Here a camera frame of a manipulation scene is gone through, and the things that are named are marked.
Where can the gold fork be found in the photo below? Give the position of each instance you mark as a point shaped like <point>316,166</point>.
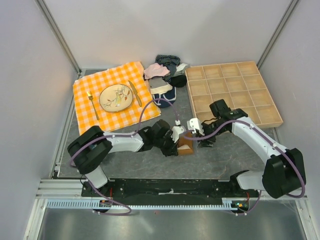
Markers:
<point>90,97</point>

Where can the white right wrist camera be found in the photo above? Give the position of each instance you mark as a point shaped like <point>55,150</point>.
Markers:
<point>195,126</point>

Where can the grey beige underwear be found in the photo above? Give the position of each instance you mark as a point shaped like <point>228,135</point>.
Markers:
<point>159,86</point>

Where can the gold knife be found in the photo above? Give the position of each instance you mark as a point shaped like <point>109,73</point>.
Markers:
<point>135,93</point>

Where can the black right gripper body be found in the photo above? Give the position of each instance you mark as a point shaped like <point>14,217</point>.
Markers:
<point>210,128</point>

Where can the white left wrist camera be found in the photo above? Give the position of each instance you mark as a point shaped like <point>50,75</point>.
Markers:
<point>177,130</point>

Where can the orange checkered cloth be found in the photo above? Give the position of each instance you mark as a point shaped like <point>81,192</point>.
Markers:
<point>96,83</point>

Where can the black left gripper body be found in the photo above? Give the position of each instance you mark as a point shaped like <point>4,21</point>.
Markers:
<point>165,144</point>

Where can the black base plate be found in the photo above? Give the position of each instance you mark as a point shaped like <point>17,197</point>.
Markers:
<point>173,191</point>

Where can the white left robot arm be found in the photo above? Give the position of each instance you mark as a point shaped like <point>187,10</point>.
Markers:
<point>89,150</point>

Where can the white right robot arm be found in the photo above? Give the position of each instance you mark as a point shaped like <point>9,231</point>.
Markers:
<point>284,170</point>

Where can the grey cable duct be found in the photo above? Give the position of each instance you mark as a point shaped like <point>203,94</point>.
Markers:
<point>100,205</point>

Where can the striped dark underwear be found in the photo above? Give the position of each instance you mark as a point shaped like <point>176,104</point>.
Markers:
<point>169,61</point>

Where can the pink underwear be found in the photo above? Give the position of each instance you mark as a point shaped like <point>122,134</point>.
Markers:
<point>155,70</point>

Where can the wooden compartment tray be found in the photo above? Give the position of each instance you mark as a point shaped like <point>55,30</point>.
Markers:
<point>239,84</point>

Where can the white grey underwear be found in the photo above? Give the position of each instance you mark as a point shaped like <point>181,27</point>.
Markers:
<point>181,69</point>

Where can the navy blue underwear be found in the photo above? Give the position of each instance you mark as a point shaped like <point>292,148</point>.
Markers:
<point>166,99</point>

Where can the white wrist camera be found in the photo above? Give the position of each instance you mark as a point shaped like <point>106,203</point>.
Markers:
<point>195,126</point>
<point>177,130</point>

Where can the black underwear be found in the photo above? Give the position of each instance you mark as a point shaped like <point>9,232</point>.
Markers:
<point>178,81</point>

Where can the beige floral plate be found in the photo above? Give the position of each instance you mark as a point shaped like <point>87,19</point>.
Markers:
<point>116,98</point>

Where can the brown underwear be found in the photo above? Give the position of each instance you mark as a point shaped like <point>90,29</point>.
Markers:
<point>185,146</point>

